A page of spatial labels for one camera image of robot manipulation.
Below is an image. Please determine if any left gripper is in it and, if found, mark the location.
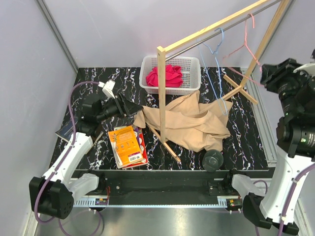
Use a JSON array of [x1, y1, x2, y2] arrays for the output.
[[96, 92, 144, 122]]

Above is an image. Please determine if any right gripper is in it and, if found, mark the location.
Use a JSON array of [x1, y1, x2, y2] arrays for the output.
[[259, 57, 315, 116]]

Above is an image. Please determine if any red t shirt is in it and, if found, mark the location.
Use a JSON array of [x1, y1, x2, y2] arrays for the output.
[[146, 64, 184, 88]]

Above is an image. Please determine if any beige t shirt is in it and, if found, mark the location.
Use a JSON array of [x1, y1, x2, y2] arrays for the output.
[[133, 90, 233, 152]]

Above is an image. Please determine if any blue wire hanger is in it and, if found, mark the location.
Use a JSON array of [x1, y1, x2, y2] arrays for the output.
[[202, 28, 228, 116]]

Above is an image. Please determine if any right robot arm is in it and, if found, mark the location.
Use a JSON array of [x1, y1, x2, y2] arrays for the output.
[[223, 59, 315, 236]]

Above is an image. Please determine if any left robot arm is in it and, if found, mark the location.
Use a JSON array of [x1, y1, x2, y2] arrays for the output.
[[29, 94, 143, 222]]

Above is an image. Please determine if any purple book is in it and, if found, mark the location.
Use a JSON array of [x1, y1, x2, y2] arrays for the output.
[[131, 125, 143, 153]]

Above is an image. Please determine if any orange book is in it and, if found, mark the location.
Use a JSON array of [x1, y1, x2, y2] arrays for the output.
[[108, 126, 143, 169]]

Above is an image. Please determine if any wooden clothes rack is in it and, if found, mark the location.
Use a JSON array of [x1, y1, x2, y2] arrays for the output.
[[149, 0, 293, 163]]

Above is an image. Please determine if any dark blue book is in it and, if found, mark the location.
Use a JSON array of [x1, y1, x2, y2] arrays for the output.
[[55, 120, 104, 150]]

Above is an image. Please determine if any white plastic basket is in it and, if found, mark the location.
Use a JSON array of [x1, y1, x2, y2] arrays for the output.
[[139, 55, 201, 95]]

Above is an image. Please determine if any black cylindrical cup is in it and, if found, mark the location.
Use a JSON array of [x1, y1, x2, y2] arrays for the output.
[[202, 149, 223, 173]]

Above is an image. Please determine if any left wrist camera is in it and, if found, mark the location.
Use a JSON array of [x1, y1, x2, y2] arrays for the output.
[[98, 80, 115, 98]]

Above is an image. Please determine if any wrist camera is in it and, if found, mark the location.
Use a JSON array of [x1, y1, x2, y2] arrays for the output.
[[294, 49, 315, 74], [98, 80, 115, 98]]

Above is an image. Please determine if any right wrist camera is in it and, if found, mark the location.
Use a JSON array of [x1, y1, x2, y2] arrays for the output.
[[294, 49, 315, 74]]

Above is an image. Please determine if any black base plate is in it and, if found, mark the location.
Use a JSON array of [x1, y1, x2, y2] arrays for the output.
[[74, 169, 259, 207]]

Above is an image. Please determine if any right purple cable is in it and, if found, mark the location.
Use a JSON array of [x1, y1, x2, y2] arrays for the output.
[[253, 162, 315, 236]]

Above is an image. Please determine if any purple cable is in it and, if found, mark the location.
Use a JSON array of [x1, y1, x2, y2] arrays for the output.
[[34, 81, 106, 236], [253, 162, 315, 236]]

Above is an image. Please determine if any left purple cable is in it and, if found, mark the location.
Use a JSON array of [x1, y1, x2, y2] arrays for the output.
[[34, 81, 106, 236]]

